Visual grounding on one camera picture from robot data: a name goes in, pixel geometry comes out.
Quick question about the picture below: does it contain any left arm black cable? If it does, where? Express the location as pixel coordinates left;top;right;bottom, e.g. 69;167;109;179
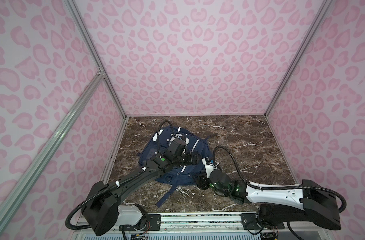
64;119;178;231

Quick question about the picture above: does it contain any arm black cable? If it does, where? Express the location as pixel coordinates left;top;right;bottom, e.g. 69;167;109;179
212;145;348;240
64;119;178;231

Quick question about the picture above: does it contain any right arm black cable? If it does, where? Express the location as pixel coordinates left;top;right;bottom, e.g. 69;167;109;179
212;145;348;240

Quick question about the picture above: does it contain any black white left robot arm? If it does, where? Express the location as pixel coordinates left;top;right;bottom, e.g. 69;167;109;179
81;139;202;236

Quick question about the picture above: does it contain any navy blue student backpack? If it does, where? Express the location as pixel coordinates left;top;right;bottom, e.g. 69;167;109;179
137;127;216;208

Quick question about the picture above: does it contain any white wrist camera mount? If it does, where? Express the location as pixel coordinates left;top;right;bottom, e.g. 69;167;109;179
202;157;219;179

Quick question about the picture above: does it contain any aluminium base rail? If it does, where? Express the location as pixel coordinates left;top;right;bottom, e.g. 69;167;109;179
71;212;336;240

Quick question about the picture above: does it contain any right aluminium corner post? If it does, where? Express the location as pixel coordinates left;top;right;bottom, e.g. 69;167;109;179
264;0;336;121

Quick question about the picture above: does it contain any aluminium corner frame post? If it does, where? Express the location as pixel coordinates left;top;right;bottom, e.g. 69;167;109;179
63;0;127;119

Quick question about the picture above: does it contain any diagonal aluminium frame bar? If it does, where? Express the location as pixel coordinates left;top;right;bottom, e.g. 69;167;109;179
0;71;104;236

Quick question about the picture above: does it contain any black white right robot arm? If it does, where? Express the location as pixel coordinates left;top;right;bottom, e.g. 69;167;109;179
194;169;347;231

